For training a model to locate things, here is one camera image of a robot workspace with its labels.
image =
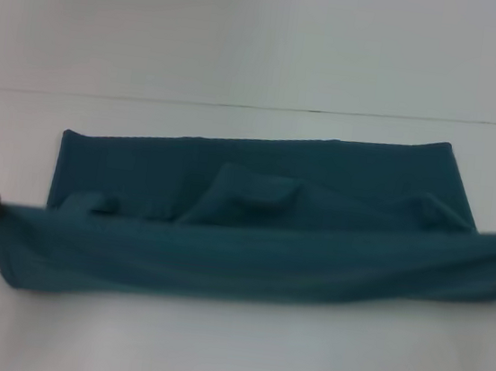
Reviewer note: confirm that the teal FREE print t-shirt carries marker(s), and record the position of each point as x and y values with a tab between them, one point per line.
243	257

